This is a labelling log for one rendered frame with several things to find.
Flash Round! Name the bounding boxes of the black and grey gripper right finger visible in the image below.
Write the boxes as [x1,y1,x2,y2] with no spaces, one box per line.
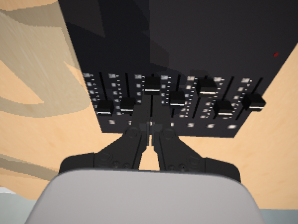
[151,91,241,183]

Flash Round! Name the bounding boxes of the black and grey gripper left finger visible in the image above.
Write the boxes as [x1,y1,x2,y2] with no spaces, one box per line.
[58,90,151,174]

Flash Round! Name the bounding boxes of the black lighting desk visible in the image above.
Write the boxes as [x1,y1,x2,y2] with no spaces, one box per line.
[58,0,298,138]

